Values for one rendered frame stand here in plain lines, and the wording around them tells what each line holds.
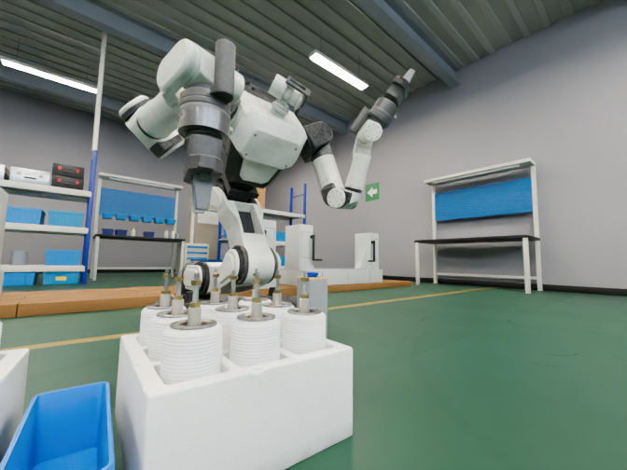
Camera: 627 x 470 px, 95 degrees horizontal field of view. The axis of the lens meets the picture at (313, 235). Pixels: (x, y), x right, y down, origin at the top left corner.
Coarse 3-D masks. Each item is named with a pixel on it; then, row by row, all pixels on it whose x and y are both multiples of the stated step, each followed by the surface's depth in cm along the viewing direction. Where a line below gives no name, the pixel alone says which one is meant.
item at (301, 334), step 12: (288, 324) 60; (300, 324) 59; (312, 324) 59; (324, 324) 62; (288, 336) 60; (300, 336) 59; (312, 336) 59; (324, 336) 62; (288, 348) 60; (300, 348) 59; (312, 348) 59; (324, 348) 62
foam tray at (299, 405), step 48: (144, 384) 42; (192, 384) 42; (240, 384) 46; (288, 384) 52; (336, 384) 58; (144, 432) 38; (192, 432) 41; (240, 432) 46; (288, 432) 51; (336, 432) 58
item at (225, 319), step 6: (216, 312) 62; (222, 312) 62; (228, 312) 62; (234, 312) 62; (240, 312) 63; (246, 312) 64; (210, 318) 65; (216, 318) 62; (222, 318) 61; (228, 318) 61; (222, 324) 61; (228, 324) 61; (222, 330) 61; (228, 330) 61; (228, 336) 61; (222, 342) 61; (228, 342) 61; (222, 348) 61; (228, 348) 61
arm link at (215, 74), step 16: (224, 48) 49; (208, 64) 50; (224, 64) 49; (192, 80) 50; (208, 80) 50; (224, 80) 49; (240, 80) 56; (192, 96) 49; (208, 96) 49; (224, 96) 50; (240, 96) 57
